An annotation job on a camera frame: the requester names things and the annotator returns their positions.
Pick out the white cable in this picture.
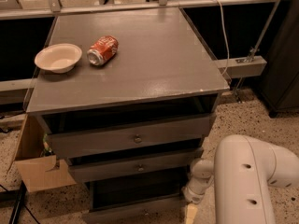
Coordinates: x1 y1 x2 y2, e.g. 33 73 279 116
205 0 233 83

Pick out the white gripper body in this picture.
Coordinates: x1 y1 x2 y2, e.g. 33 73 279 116
182 158 214 204

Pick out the grey bottom drawer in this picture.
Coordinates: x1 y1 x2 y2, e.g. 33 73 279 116
82 167 188 224

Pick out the black floor stand bar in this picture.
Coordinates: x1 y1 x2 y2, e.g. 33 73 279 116
0 182 27 224

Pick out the brown cardboard box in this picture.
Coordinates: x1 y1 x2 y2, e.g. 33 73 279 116
12 116 76 192

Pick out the grey drawer cabinet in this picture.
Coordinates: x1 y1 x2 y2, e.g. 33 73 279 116
25 7 231 203

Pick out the grey metal rail frame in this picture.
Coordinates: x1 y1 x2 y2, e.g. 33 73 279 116
0 0 289 105

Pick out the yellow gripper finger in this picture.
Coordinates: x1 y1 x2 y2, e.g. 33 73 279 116
184 203 198 224

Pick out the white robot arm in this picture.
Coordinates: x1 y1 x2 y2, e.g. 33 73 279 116
182 134 299 224

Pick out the grey top drawer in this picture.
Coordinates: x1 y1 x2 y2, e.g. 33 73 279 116
48 113 216 159

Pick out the orange soda can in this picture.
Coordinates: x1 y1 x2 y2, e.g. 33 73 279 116
87 35 119 66

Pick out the white paper bowl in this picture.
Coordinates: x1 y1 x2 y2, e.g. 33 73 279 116
35 43 82 74

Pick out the grey drawer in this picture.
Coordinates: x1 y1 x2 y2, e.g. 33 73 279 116
68 147 203 183
48 113 216 159
82 167 188 224

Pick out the grey middle drawer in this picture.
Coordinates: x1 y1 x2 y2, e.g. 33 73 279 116
68 147 203 183

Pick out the dark cabinet at right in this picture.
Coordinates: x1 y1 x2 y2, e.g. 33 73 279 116
257 0 299 118

